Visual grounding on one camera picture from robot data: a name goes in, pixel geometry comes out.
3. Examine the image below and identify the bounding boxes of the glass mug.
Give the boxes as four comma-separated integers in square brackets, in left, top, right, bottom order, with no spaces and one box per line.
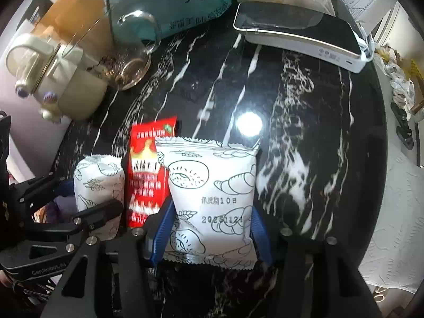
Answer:
[58,10,163,91]

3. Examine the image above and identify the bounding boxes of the white bread packet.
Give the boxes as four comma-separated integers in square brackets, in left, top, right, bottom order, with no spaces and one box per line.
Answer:
[73,154,126,241]
[155,136,259,269]

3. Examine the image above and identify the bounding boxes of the red snack packet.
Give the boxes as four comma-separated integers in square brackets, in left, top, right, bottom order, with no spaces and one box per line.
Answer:
[126,116,178,228]

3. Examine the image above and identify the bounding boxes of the white power bank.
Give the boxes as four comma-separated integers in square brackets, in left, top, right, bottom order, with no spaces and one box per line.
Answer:
[245,15,373,73]

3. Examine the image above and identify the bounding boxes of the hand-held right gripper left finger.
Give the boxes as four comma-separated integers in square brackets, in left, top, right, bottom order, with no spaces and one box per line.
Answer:
[40,202,176,318]

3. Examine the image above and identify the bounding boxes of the brown paper bag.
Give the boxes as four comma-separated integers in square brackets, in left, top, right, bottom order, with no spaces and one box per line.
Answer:
[38,0,115,47]

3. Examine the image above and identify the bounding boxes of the cream water bottle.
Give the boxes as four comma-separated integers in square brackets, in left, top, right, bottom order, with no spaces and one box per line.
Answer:
[6,33,110,121]

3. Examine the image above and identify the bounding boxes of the teal plastic bag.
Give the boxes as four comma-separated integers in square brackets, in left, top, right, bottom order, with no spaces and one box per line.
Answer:
[99,0,234,38]

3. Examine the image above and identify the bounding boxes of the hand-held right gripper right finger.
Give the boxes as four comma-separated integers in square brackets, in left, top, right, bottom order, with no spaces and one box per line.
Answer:
[250,205,378,318]

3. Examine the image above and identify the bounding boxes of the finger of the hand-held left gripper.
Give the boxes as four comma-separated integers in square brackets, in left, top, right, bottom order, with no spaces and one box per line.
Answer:
[8,177,72,202]
[21,200,124,246]

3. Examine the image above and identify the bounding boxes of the lavender gift box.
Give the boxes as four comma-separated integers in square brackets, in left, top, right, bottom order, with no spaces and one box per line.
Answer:
[0,83,77,186]

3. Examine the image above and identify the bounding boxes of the plastic bags on floor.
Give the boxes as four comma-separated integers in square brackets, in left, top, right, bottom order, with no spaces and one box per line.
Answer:
[374,46,424,107]

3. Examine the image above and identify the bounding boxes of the black slippers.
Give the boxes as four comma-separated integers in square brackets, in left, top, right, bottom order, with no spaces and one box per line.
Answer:
[390,102,414,149]

